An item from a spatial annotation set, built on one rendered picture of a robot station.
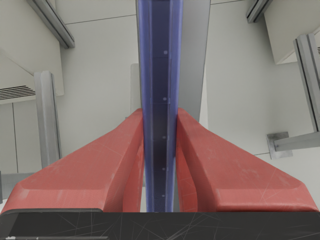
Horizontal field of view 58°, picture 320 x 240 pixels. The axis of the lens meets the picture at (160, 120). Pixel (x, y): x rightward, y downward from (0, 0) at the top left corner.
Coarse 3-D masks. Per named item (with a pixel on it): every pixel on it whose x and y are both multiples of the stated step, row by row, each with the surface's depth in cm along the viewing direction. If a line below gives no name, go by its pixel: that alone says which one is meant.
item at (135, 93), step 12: (132, 72) 23; (204, 72) 23; (132, 84) 22; (204, 84) 22; (132, 96) 22; (204, 96) 22; (132, 108) 22; (204, 108) 22; (204, 120) 22; (144, 180) 101
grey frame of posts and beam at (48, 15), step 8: (32, 0) 78; (40, 0) 78; (48, 0) 84; (32, 8) 81; (40, 8) 83; (48, 8) 83; (40, 16) 86; (48, 16) 86; (56, 16) 91; (48, 24) 91; (56, 24) 91; (64, 24) 99; (56, 32) 96; (64, 32) 97; (64, 40) 105; (72, 40) 107; (64, 48) 109; (8, 176) 47; (16, 176) 50; (24, 176) 53; (8, 184) 49; (8, 192) 46
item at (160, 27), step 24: (144, 0) 9; (168, 0) 9; (144, 24) 9; (168, 24) 9; (144, 48) 10; (168, 48) 10; (144, 72) 10; (168, 72) 10; (144, 96) 11; (168, 96) 11; (144, 120) 11; (168, 120) 11; (144, 144) 12; (168, 144) 12; (168, 168) 13; (168, 192) 14
